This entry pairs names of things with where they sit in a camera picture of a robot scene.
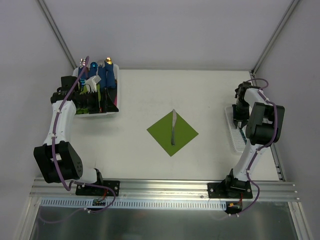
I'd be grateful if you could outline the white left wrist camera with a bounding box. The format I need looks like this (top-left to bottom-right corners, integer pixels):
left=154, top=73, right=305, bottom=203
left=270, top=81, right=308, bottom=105
left=85, top=75, right=101, bottom=92

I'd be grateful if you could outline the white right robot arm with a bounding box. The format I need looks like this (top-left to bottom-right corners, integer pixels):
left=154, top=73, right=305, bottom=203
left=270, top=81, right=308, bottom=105
left=221, top=78, right=285, bottom=199

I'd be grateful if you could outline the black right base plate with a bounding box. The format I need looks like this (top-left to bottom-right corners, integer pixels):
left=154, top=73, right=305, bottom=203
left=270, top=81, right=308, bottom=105
left=207, top=181, right=253, bottom=199

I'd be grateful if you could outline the white bin of rolled napkins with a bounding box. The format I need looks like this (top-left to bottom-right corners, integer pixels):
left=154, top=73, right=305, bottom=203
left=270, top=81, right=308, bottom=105
left=75, top=63, right=121, bottom=118

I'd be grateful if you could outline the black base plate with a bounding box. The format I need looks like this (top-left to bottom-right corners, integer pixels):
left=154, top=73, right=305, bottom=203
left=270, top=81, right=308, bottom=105
left=75, top=180, right=120, bottom=197
left=207, top=181, right=253, bottom=199

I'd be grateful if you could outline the white slotted cable duct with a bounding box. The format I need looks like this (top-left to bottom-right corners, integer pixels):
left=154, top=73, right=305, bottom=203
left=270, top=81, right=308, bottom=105
left=40, top=197, right=227, bottom=211

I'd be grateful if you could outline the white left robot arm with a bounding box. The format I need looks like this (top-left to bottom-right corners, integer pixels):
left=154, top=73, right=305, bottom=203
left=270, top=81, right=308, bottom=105
left=33, top=76, right=119, bottom=195

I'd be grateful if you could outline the green paper napkin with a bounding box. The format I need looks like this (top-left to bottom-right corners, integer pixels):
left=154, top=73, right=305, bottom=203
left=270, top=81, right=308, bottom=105
left=147, top=110, right=199, bottom=157

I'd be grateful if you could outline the white perforated utensil tray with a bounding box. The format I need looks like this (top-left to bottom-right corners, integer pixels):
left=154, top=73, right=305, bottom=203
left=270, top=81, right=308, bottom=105
left=224, top=106, right=246, bottom=154

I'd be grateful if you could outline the aluminium mounting rail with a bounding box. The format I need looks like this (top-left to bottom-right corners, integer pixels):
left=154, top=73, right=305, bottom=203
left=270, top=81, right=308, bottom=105
left=29, top=177, right=301, bottom=202

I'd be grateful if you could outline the silver table knife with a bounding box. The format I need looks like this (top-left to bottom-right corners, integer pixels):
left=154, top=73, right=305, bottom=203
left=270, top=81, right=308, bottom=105
left=171, top=109, right=177, bottom=146

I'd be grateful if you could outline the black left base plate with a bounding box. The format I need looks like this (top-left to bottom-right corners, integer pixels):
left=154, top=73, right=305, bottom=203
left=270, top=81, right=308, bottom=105
left=75, top=180, right=120, bottom=197

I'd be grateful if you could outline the green rolled napkin bundle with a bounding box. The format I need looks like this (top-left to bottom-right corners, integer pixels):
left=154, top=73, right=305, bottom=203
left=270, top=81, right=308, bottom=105
left=96, top=90, right=101, bottom=108

